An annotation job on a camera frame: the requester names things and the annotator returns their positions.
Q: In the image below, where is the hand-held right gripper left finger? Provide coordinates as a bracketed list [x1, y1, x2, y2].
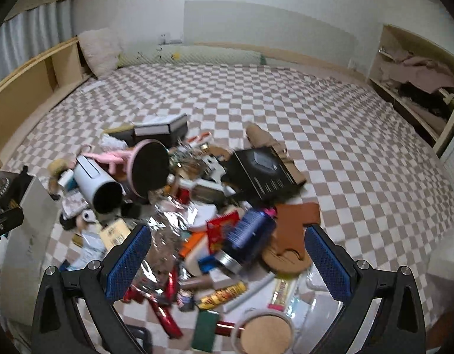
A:
[32, 223, 153, 354]

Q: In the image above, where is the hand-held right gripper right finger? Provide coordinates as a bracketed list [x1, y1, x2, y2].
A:
[304, 223, 427, 354]

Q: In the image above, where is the white cardboard shoe box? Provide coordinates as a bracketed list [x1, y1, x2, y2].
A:
[0, 169, 61, 326]

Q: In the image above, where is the yellow tissue pack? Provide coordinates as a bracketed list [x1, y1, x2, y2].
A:
[99, 218, 132, 250]

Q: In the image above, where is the white blue mask packet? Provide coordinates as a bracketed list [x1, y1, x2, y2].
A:
[65, 236, 106, 271]

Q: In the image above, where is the blue face mask packet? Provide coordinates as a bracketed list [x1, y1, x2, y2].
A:
[286, 295, 317, 326]

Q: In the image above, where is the yellow pink candy packet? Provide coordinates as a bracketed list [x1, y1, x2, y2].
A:
[269, 276, 298, 311]

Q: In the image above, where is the orange lighter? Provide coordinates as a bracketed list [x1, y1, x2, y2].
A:
[179, 232, 206, 259]

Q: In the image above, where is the beige notepad block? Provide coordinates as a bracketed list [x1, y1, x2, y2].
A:
[185, 237, 213, 277]

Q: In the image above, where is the taupe lipstick tube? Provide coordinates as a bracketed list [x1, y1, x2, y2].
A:
[179, 276, 216, 292]

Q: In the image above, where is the blue plastic clip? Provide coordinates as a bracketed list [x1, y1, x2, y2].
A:
[198, 256, 217, 274]

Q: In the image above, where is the blue bottle silver cap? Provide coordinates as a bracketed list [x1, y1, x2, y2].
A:
[215, 206, 278, 276]

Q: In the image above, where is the white plastic comb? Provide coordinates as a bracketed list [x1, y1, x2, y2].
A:
[225, 278, 276, 314]

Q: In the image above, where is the white oval case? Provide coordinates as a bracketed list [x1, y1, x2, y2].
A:
[190, 206, 217, 231]

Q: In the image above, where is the white tumbler cup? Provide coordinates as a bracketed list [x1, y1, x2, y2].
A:
[73, 155, 126, 214]

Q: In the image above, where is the red snack packet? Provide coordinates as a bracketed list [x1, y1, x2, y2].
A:
[206, 210, 241, 257]

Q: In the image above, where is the pink round black-faced mirror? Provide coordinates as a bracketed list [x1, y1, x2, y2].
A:
[129, 139, 172, 198]

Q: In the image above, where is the yellow printed lighter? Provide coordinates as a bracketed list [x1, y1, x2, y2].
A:
[198, 280, 248, 311]

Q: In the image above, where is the green box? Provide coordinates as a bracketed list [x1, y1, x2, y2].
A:
[192, 310, 221, 353]

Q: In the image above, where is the pink plastic stand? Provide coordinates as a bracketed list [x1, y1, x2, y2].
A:
[81, 144, 134, 172]

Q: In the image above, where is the black printed carton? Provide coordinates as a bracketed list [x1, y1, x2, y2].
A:
[225, 147, 302, 202]

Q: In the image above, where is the white grey pouch case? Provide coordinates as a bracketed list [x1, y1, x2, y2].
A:
[192, 179, 235, 204]

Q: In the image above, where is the white tape roll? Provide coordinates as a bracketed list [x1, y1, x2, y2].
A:
[232, 310, 295, 354]

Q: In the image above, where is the checkered beige white blanket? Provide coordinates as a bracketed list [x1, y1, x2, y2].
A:
[0, 63, 454, 354]

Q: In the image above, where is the black white toy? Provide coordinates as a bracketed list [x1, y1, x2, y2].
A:
[203, 153, 228, 181]

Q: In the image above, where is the wooden bedside shelf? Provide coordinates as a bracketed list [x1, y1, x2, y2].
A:
[0, 37, 92, 167]

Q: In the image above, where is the small black box white label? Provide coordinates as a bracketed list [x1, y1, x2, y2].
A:
[133, 114, 189, 147]

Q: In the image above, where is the wooden open closet shelf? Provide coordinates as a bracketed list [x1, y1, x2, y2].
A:
[366, 24, 454, 156]

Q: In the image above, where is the grey white curtain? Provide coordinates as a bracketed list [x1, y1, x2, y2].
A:
[0, 0, 75, 90]

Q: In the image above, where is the fluffy cream pillow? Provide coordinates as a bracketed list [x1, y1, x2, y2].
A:
[79, 27, 123, 79]

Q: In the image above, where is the pile of clothes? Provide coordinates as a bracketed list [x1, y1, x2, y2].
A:
[378, 50, 454, 119]

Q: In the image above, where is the long pale green bolster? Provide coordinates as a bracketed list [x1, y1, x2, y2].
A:
[118, 44, 267, 69]

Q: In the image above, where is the clear bag of beige cord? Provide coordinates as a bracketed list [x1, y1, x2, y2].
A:
[131, 192, 199, 296]

